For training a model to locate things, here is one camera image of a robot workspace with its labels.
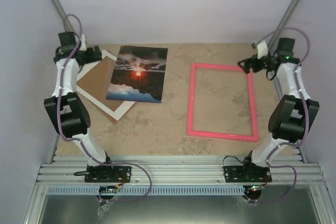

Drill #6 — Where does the right circuit board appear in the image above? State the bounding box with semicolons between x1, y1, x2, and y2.
246;184;265;191

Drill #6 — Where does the right aluminium corner post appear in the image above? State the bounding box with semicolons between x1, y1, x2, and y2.
268;0;301;48

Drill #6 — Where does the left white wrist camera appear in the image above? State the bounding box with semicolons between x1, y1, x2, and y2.
79;34;87;51

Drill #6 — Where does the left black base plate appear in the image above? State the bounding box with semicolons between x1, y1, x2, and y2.
85;165;131;184

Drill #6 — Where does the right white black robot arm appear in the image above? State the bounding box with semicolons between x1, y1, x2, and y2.
238;38;319;182

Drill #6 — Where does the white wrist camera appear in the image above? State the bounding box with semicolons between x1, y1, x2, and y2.
256;40;269;59
79;34;87;51

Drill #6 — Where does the aluminium rail platform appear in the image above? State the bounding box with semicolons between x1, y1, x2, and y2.
36;150;325;185

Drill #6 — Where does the circuit board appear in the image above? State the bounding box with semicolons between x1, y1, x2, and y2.
98;184;122;194
246;184;265;191

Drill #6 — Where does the white mat brown backing board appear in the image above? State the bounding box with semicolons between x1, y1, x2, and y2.
77;50;135;123

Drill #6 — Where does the blue slotted cable duct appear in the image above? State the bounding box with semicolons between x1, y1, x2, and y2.
47;185;245;196

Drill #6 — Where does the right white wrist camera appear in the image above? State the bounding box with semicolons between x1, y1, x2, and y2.
256;40;269;59

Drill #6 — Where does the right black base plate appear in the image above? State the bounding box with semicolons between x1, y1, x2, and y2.
223;166;272;183

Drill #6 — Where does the left circuit board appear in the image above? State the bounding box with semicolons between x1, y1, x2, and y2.
98;184;122;194

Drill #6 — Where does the left aluminium corner post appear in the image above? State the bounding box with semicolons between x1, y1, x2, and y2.
35;0;77;34

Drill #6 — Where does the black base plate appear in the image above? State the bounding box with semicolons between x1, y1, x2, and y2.
223;166;272;183
85;165;131;184

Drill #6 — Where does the aluminium corner post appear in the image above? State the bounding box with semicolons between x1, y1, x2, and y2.
35;0;77;34
268;0;301;48

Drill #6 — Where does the sunset landscape photo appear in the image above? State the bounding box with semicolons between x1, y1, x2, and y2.
106;46;168;103

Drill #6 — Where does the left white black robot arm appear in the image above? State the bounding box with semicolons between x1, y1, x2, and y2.
44;31;115;182

